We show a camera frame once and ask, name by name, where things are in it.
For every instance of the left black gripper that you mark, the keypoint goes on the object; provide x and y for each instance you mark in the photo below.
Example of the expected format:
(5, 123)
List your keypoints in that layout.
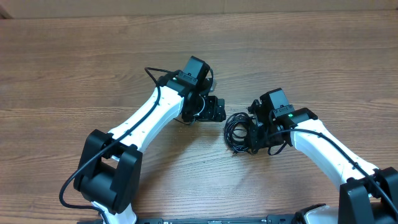
(216, 107)

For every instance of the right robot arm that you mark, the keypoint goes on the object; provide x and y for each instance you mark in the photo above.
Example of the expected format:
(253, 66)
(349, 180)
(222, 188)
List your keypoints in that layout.
(367, 194)

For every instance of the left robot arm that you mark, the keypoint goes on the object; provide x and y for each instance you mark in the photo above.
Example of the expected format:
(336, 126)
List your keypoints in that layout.
(109, 169)

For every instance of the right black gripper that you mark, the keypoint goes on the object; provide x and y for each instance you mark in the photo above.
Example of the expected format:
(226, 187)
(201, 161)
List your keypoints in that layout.
(257, 145)

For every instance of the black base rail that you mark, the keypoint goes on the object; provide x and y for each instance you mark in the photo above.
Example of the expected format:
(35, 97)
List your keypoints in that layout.
(270, 219)

